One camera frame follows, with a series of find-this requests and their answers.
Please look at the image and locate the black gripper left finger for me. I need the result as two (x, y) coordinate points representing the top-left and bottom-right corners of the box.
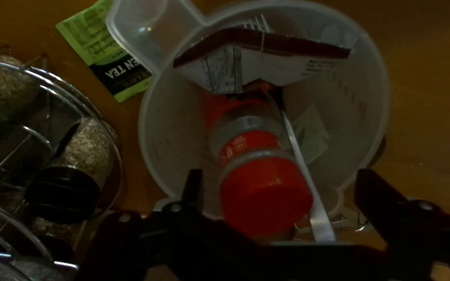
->
(74, 166), (221, 281)

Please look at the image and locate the red capped spice container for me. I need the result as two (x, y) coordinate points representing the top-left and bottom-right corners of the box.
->
(201, 87), (315, 241)

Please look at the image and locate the wire spice rack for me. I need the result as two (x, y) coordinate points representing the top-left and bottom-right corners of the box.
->
(0, 49), (127, 281)

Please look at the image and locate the green tea bag packet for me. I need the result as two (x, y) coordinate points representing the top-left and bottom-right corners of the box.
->
(54, 0), (157, 104)

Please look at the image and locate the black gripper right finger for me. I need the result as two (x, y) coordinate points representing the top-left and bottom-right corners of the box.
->
(352, 166), (450, 281)

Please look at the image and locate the clear plastic measuring jug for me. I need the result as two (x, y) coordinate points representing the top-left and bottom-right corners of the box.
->
(102, 0), (391, 223)

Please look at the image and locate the glass spice jar black cap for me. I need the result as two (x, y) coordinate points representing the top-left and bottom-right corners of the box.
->
(0, 60), (45, 143)
(23, 115), (120, 226)

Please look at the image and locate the white plastic strip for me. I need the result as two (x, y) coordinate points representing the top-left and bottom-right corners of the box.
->
(274, 99), (338, 244)

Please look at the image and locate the brown edged tea packet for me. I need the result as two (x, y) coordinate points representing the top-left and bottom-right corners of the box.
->
(171, 24), (352, 98)

